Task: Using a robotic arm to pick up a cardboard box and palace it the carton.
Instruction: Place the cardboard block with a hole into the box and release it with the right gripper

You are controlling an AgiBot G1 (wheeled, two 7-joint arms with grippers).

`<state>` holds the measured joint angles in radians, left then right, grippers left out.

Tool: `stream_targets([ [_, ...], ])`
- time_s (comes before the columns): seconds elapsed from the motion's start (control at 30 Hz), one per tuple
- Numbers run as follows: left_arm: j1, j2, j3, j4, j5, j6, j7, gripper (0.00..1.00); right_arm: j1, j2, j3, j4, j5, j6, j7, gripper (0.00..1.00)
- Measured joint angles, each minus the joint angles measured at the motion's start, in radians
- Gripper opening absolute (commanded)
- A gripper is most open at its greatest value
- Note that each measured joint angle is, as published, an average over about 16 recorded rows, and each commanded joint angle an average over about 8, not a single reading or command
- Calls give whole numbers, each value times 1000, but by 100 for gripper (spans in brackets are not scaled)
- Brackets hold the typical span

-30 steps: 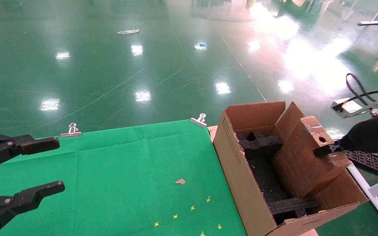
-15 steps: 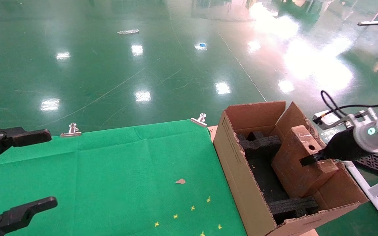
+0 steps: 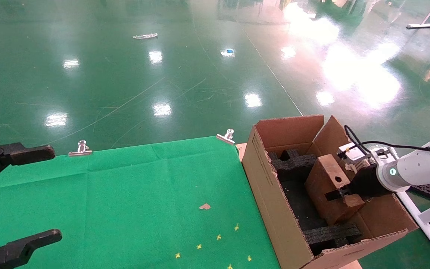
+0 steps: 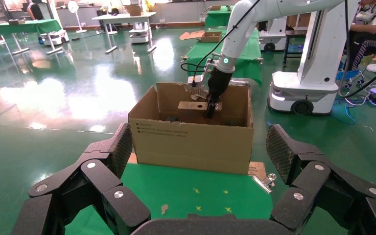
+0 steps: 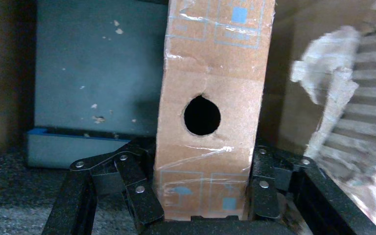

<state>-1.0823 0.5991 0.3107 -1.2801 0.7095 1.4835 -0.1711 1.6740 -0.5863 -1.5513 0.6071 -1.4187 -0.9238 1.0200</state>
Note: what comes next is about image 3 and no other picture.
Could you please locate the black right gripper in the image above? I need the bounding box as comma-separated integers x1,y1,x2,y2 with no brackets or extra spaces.
336,164,391,199

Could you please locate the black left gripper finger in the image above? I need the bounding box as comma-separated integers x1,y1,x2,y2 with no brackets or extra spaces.
0,229,63,269
0,141,56,191

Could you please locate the small brown cardboard box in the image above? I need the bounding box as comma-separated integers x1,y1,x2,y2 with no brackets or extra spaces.
305,154,366,226

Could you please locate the large open cardboard carton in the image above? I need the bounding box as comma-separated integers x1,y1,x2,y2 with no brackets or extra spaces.
241,115,419,269

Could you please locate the black foam base sheet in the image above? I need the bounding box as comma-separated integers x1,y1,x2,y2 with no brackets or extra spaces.
278,170,337,233

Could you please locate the silver binder clip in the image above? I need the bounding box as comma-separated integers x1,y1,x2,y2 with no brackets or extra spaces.
216,129,236,145
68,140,93,157

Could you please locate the black plastic grid tray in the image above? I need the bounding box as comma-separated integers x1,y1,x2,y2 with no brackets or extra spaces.
411,183,430,201

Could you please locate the green table cloth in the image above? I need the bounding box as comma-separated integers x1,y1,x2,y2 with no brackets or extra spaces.
0,136,281,269

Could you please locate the white pipe frame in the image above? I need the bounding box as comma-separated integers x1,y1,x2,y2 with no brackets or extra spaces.
396,191,430,268

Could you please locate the black braided cable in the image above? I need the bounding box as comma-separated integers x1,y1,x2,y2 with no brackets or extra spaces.
344,124,430,155

